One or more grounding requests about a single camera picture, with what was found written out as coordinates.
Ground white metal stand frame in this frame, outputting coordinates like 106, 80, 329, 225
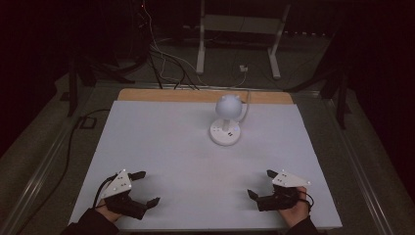
195, 0, 293, 80

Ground person's left hand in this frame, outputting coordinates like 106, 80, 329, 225
95, 199, 123, 224

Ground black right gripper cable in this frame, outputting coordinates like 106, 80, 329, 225
297, 190, 315, 212

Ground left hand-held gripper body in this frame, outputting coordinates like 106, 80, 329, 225
99, 168, 148, 220

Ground long black floor cable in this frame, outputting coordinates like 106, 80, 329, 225
16, 108, 112, 235

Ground black rectangular floor plate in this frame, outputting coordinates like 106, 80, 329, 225
78, 116, 98, 130

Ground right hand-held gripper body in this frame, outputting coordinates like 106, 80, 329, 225
256, 168, 312, 212

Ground white round desk lamp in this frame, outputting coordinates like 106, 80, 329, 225
208, 94, 244, 147

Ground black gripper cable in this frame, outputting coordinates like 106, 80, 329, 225
92, 174, 118, 211
297, 190, 315, 212

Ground white floor cable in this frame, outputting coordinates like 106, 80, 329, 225
141, 0, 248, 89

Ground person's right hand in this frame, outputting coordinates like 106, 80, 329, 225
277, 185, 311, 229

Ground black floor cable bundle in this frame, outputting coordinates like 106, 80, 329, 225
147, 48, 201, 91

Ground black stand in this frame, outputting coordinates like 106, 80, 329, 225
66, 53, 137, 118
283, 48, 352, 130

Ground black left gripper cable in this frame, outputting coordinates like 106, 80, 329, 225
92, 174, 118, 211

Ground metal floor rail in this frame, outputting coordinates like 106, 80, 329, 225
321, 96, 391, 235
0, 82, 99, 235

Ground white table mat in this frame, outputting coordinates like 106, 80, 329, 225
69, 99, 344, 231

